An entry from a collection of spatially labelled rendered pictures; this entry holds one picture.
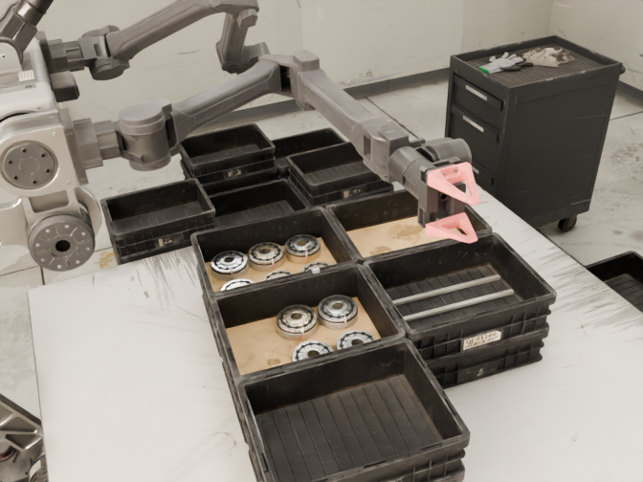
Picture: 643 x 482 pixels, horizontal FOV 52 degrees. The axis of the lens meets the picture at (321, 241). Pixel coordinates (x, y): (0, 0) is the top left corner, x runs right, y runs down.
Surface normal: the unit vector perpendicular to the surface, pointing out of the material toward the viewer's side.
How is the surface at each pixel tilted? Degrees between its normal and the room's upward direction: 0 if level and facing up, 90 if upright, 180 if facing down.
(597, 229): 0
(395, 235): 0
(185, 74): 90
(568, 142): 90
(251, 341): 0
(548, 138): 90
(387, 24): 90
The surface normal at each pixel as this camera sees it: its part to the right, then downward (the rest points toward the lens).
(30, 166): 0.40, 0.52
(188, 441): -0.04, -0.82
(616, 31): -0.92, 0.26
